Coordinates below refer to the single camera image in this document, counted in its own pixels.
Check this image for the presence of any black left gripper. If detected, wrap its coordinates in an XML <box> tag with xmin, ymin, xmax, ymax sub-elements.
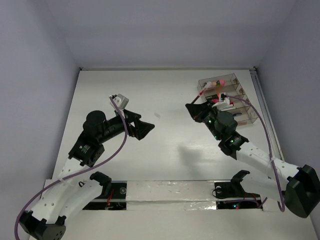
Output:
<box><xmin>98</xmin><ymin>107</ymin><xmax>154</xmax><ymax>143</ymax></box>

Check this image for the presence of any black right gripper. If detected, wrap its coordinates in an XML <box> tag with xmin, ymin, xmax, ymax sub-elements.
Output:
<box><xmin>186</xmin><ymin>99</ymin><xmax>222</xmax><ymax>141</ymax></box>

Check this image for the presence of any pink black highlighter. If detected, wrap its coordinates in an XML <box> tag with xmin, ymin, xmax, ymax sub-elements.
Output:
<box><xmin>212</xmin><ymin>98</ymin><xmax>220</xmax><ymax>104</ymax></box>

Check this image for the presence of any orange black highlighter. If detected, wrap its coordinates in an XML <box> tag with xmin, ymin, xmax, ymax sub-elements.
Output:
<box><xmin>206</xmin><ymin>93</ymin><xmax>220</xmax><ymax>101</ymax></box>

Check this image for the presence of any red gel pen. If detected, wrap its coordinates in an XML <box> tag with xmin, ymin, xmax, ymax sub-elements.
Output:
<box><xmin>191</xmin><ymin>81</ymin><xmax>212</xmax><ymax>104</ymax></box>

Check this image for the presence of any white pen blue cap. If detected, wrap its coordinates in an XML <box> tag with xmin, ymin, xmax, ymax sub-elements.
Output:
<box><xmin>221</xmin><ymin>106</ymin><xmax>236</xmax><ymax>111</ymax></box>

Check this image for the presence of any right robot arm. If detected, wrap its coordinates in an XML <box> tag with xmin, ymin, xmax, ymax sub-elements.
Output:
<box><xmin>185</xmin><ymin>102</ymin><xmax>320</xmax><ymax>218</ymax></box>

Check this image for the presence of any clear plastic organizer tray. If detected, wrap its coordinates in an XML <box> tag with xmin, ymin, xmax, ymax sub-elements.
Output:
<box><xmin>197</xmin><ymin>73</ymin><xmax>258</xmax><ymax>125</ymax></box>

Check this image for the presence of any white foam front board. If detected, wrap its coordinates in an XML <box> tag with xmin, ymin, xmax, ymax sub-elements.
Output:
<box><xmin>24</xmin><ymin>177</ymin><xmax>316</xmax><ymax>240</ymax></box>

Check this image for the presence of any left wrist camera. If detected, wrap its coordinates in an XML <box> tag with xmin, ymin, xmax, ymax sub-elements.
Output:
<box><xmin>109</xmin><ymin>93</ymin><xmax>129</xmax><ymax>111</ymax></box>

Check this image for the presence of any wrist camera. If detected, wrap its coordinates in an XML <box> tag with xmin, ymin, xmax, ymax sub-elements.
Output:
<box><xmin>213</xmin><ymin>92</ymin><xmax>230</xmax><ymax>110</ymax></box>
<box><xmin>109</xmin><ymin>93</ymin><xmax>129</xmax><ymax>111</ymax></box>

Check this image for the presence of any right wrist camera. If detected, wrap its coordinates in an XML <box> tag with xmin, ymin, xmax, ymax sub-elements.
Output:
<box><xmin>213</xmin><ymin>92</ymin><xmax>230</xmax><ymax>110</ymax></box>

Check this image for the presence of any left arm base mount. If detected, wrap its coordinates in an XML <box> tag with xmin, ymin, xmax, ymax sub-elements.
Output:
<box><xmin>83</xmin><ymin>181</ymin><xmax>127</xmax><ymax>211</ymax></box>

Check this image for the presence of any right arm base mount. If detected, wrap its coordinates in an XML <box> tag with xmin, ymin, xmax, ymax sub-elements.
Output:
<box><xmin>211</xmin><ymin>170</ymin><xmax>263</xmax><ymax>210</ymax></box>

